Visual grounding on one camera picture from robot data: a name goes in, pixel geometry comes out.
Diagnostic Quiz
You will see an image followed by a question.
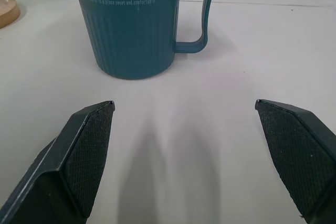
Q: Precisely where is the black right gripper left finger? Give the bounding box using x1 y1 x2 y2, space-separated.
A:
0 100 117 224

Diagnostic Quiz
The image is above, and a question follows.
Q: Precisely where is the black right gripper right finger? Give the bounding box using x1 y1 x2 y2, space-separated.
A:
255 99 336 224

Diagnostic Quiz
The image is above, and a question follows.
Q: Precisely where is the round wooden coaster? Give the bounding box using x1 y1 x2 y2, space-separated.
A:
0 0 21 29

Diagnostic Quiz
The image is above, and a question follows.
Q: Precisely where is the dark teal HOME mug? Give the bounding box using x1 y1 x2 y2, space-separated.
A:
71 0 218 80

